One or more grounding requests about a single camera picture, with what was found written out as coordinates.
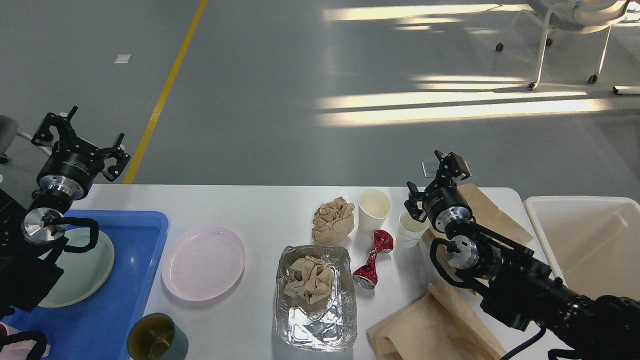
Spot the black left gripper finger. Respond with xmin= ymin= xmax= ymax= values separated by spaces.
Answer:
xmin=30 ymin=105 xmax=79 ymax=150
xmin=97 ymin=133 xmax=131 ymax=183

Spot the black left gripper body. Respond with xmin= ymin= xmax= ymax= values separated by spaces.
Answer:
xmin=36 ymin=141 xmax=105 ymax=200

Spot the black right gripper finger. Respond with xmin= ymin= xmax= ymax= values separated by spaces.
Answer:
xmin=404 ymin=181 xmax=426 ymax=223
xmin=434 ymin=150 xmax=471 ymax=189

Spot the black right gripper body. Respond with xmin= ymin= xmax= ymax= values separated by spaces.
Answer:
xmin=423 ymin=186 xmax=473 ymax=231

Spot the pink plastic plate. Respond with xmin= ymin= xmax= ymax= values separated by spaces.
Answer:
xmin=161 ymin=225 xmax=246 ymax=302

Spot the dark teal mug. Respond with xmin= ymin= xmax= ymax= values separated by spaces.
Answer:
xmin=126 ymin=313 xmax=189 ymax=360

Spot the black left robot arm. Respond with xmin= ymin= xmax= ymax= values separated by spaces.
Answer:
xmin=0 ymin=105 xmax=131 ymax=318

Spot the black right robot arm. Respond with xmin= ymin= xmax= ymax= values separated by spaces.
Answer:
xmin=404 ymin=150 xmax=640 ymax=360

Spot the floor socket plate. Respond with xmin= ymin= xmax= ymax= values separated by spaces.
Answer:
xmin=422 ymin=161 xmax=440 ymax=179

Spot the short white paper cup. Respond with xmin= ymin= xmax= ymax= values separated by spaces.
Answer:
xmin=395 ymin=209 xmax=430 ymax=248

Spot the tall white paper cup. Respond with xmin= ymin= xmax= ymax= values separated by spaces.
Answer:
xmin=358 ymin=188 xmax=392 ymax=236

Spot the brown paper bag rear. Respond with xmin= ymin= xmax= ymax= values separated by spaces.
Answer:
xmin=421 ymin=183 xmax=535 ymax=297

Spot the brown paper bag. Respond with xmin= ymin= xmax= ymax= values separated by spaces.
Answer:
xmin=421 ymin=183 xmax=535 ymax=297
xmin=366 ymin=283 xmax=506 ymax=360

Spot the crumpled brown paper ball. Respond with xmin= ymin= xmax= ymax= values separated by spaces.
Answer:
xmin=311 ymin=196 xmax=355 ymax=246

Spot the crushed red can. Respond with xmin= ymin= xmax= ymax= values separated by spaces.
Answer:
xmin=352 ymin=228 xmax=394 ymax=290

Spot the light green plate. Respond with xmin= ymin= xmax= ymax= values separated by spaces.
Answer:
xmin=38 ymin=230 xmax=115 ymax=308

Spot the white floor marker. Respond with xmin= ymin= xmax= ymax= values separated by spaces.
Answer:
xmin=113 ymin=54 xmax=133 ymax=65

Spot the brown paper bag front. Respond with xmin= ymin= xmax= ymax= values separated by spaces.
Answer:
xmin=366 ymin=283 xmax=506 ymax=360

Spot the crumpled brown paper in tray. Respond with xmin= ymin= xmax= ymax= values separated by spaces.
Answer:
xmin=283 ymin=255 xmax=336 ymax=305

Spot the aluminium foil tray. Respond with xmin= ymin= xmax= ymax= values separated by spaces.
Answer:
xmin=274 ymin=244 xmax=358 ymax=352

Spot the white plastic bin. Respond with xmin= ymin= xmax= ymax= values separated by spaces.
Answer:
xmin=524 ymin=196 xmax=640 ymax=300

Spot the blue plastic tray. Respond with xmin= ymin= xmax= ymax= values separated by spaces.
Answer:
xmin=3 ymin=209 xmax=169 ymax=360

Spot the white bar on floor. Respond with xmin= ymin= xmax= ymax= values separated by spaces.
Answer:
xmin=612 ymin=85 xmax=640 ymax=96

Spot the pink cloth corner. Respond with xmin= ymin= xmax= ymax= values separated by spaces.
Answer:
xmin=0 ymin=322 xmax=51 ymax=360

